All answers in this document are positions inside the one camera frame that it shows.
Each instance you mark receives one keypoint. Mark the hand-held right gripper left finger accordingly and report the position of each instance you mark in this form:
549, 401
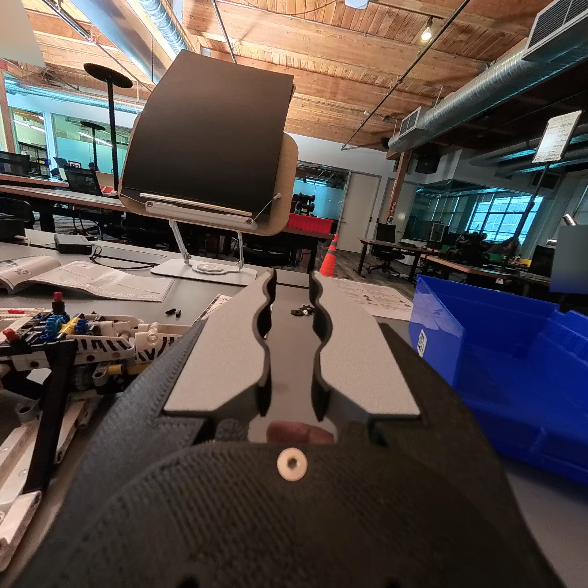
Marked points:
216, 367

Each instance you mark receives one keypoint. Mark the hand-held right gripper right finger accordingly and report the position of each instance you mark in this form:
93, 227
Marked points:
367, 367

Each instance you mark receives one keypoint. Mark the lego helicopter model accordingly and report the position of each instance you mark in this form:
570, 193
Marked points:
110, 349

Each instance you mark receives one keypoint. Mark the lego instruction booklet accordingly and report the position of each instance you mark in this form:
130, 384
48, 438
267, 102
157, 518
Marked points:
92, 278

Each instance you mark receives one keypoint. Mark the small black lego parts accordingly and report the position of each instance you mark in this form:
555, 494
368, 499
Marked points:
296, 312

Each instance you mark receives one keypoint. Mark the white lego beam assembly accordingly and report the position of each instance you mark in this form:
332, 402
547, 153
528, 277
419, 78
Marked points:
13, 316

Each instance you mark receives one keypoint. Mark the person's right hand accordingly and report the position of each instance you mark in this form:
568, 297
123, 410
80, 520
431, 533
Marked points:
298, 434

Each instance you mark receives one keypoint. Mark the zebra sticker sheet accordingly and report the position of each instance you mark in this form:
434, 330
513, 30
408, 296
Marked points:
213, 307

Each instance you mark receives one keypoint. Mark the white printed paper sheet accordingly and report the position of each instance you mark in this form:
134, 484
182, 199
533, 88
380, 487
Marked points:
381, 298

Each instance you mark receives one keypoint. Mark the book stand with metal base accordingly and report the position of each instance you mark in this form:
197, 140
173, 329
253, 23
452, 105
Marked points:
206, 271

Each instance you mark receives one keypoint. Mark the orange traffic cone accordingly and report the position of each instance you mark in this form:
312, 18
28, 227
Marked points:
328, 262

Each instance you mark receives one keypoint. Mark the blue plastic bin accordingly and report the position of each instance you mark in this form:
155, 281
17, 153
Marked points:
505, 367

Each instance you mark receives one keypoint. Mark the red storage bin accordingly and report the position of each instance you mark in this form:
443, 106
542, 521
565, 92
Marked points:
312, 225

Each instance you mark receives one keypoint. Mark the white door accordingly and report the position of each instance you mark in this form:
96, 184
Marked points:
363, 211

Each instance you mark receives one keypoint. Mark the dumbbell rack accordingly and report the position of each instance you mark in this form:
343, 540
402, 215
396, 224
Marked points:
305, 204

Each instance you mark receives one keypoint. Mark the black board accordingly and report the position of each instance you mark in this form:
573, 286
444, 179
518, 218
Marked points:
206, 138

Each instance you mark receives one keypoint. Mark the white sign board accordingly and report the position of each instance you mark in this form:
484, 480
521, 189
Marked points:
558, 135

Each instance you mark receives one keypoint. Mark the black floor lamp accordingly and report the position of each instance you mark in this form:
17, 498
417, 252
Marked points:
108, 73

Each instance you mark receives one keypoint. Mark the ceiling light bulb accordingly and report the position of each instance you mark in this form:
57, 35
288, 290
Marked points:
427, 33

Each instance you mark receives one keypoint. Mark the white air vent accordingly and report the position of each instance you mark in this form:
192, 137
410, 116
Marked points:
556, 27

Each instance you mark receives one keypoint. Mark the metal air duct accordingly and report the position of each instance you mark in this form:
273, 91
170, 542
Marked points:
482, 92

